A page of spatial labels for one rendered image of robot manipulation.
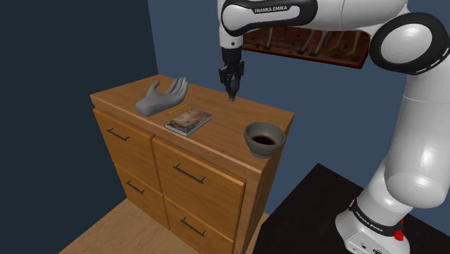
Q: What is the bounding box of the yellow pencil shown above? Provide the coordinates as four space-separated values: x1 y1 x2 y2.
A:
166 102 190 116

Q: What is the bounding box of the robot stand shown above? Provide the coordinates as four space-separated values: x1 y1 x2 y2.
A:
252 162 450 254

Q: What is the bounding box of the wooden chest of drawers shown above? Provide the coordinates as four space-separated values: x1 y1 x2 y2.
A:
89 74 296 254

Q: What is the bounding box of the wall picture with red frame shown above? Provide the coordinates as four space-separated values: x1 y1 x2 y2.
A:
242 27 372 69

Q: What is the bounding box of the book with painted cover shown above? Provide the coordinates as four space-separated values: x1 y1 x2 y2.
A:
164 107 213 138

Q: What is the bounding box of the grey hand sculpture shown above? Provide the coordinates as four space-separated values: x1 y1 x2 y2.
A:
135 77 190 118

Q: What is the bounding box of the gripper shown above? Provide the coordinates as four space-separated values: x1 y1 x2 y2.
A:
219 47 245 103

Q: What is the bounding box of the grey bowl with dark inside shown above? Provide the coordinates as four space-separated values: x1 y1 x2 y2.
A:
243 121 287 159

